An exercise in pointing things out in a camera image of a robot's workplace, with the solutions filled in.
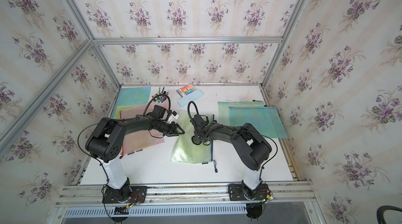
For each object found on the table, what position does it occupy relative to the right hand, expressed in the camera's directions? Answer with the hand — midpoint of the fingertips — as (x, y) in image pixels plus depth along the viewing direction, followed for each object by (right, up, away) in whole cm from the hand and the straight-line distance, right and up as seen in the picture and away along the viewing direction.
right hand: (204, 136), depth 95 cm
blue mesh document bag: (-54, +26, +21) cm, 63 cm away
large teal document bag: (+41, +9, +7) cm, 42 cm away
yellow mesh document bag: (-59, +17, +12) cm, 63 cm away
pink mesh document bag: (-37, 0, -9) cm, 38 cm away
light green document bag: (-11, -6, -9) cm, 16 cm away
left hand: (-13, +3, -5) cm, 14 cm away
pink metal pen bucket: (-27, +22, +3) cm, 35 cm away
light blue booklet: (-12, +23, +15) cm, 30 cm away
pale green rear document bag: (+13, +15, +10) cm, 22 cm away
